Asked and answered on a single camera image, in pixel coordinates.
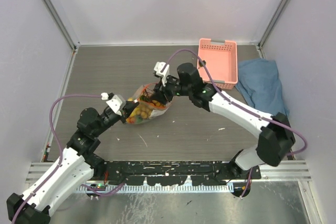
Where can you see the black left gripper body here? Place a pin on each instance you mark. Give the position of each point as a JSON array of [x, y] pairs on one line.
[[108, 120]]

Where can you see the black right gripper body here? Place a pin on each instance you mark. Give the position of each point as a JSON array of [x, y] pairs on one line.
[[174, 87]]

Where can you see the clear zip bag orange zipper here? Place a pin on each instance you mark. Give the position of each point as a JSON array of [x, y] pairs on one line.
[[145, 93]]

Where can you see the brown longan bunch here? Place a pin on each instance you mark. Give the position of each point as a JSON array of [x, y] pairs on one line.
[[146, 110]]

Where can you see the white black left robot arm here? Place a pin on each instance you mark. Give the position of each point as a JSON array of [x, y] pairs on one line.
[[76, 164]]

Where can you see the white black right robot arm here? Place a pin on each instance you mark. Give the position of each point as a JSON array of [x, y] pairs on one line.
[[275, 139]]

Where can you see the small green leaf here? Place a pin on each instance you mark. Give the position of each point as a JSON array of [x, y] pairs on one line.
[[202, 63]]

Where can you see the pink plastic basket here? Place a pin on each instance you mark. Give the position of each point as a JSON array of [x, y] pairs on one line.
[[220, 58]]

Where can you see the blue cloth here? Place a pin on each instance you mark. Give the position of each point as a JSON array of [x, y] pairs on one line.
[[260, 85]]

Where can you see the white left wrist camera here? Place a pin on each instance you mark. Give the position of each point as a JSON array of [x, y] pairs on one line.
[[114, 101]]

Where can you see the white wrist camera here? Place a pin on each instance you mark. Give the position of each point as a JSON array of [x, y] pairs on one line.
[[162, 70], [114, 101]]

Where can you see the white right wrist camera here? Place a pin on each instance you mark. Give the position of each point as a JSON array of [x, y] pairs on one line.
[[162, 70]]

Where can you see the white slotted cable duct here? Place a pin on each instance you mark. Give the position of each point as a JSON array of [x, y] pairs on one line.
[[186, 188]]

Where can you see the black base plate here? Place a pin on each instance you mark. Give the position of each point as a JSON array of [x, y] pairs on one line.
[[136, 173]]

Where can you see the aluminium front rail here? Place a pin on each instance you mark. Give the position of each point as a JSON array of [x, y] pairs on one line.
[[286, 171]]

